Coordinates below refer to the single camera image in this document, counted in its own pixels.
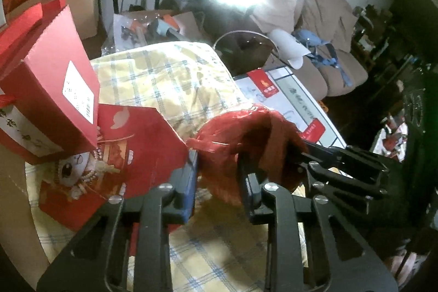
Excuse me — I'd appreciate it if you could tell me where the person's right hand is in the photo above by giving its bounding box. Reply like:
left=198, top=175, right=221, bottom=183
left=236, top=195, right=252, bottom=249
left=389, top=251, right=419, bottom=279

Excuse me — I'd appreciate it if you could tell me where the flat red cartoon paper bag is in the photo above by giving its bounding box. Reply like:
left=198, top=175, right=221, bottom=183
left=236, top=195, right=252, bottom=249
left=38, top=103, right=189, bottom=233

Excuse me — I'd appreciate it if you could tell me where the red plastic bag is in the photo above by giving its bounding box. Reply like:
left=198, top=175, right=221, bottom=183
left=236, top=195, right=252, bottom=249
left=186, top=107, right=310, bottom=207

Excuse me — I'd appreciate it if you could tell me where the yellow checked tablecloth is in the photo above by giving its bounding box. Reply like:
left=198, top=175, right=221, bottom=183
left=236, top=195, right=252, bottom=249
left=25, top=41, right=309, bottom=292

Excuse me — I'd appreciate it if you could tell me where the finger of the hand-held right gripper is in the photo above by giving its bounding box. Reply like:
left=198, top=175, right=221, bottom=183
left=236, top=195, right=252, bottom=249
left=306, top=160, right=389, bottom=200
left=299, top=139, right=391, bottom=176

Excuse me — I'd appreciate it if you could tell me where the red gift bag white tag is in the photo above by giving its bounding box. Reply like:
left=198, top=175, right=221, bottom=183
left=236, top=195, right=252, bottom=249
left=0, top=3, right=100, bottom=166

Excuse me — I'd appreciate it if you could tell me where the white printed paper sheet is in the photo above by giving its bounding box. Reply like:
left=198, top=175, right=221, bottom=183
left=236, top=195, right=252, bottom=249
left=234, top=68, right=347, bottom=149

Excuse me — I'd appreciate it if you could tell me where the beige sofa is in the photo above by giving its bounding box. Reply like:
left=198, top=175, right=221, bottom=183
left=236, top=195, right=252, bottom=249
left=181, top=0, right=370, bottom=97

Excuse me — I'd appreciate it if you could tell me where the clear plastic bag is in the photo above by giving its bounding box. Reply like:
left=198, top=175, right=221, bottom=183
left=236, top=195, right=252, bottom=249
left=103, top=10, right=192, bottom=56

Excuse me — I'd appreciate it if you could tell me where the brown cardboard box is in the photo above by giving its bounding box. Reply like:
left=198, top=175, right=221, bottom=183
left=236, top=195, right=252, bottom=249
left=58, top=0, right=100, bottom=39

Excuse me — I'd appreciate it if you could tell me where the red card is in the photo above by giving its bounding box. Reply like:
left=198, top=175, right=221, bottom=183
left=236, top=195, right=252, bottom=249
left=300, top=119, right=325, bottom=144
left=247, top=70, right=279, bottom=98

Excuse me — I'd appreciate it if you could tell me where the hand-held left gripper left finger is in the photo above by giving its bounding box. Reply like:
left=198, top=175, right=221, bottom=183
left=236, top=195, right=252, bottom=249
left=36, top=150, right=200, bottom=292

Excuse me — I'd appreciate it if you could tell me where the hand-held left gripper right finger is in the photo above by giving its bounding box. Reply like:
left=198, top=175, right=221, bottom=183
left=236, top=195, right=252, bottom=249
left=237, top=155, right=399, bottom=292

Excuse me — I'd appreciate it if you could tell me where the dark round side table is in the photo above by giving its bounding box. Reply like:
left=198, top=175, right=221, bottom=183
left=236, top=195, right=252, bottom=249
left=213, top=30, right=278, bottom=78

